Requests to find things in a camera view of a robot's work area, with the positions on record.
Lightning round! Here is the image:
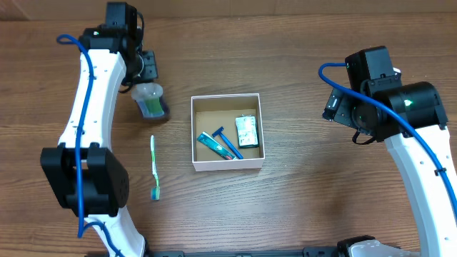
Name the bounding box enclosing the clear soap pump bottle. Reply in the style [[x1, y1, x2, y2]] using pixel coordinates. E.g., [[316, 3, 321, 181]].
[[131, 83, 169, 120]]

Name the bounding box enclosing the green toothpaste tube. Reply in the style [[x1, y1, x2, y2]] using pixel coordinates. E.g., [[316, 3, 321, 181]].
[[197, 132, 237, 160]]

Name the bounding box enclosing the green white soap packet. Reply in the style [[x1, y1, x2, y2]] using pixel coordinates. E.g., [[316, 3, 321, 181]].
[[235, 116, 259, 148]]

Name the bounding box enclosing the blue disposable razor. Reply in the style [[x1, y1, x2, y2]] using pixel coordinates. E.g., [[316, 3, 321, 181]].
[[212, 126, 243, 159]]

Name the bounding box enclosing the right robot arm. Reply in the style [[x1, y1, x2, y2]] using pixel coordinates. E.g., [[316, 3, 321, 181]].
[[318, 46, 456, 256]]

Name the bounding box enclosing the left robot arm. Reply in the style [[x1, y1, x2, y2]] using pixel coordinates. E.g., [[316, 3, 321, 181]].
[[40, 2, 158, 256]]

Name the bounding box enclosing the white cardboard box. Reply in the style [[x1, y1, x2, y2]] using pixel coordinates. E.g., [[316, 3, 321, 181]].
[[191, 94, 265, 171]]

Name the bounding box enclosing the green white toothbrush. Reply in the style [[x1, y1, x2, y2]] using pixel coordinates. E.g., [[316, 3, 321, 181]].
[[150, 135, 160, 201]]

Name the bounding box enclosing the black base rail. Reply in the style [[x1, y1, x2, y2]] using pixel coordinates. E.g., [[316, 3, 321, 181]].
[[146, 246, 340, 257]]

